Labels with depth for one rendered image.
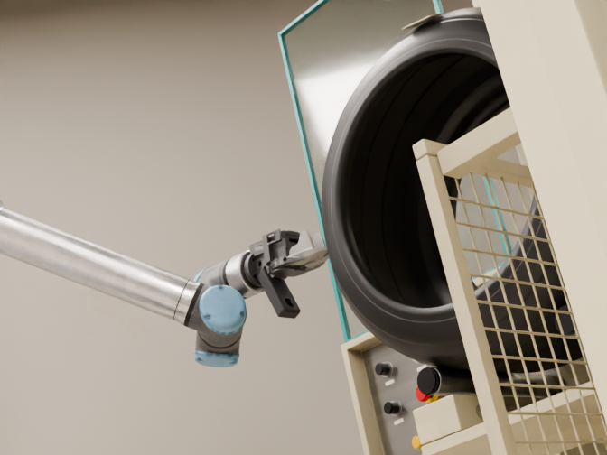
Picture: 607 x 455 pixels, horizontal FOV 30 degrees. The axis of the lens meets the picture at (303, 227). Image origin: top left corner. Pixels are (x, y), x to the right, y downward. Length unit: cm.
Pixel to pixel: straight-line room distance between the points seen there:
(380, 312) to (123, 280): 56
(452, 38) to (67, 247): 85
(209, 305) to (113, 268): 20
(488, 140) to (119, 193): 381
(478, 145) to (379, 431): 174
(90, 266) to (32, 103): 300
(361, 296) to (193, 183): 307
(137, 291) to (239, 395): 245
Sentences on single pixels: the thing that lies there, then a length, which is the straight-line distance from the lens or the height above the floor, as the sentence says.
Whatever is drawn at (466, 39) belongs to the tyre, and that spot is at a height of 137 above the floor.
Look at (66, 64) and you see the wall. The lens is 525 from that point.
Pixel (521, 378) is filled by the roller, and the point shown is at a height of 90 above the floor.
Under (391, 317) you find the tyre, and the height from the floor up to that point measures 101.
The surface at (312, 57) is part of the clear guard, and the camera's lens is 318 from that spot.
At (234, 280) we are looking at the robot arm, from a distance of 229.
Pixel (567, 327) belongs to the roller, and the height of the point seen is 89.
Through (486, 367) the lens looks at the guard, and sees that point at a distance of 115.
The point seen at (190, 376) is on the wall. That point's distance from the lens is 463.
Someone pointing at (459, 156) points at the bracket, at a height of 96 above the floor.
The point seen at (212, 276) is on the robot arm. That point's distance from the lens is 234.
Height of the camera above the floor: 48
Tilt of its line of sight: 22 degrees up
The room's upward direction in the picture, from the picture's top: 12 degrees counter-clockwise
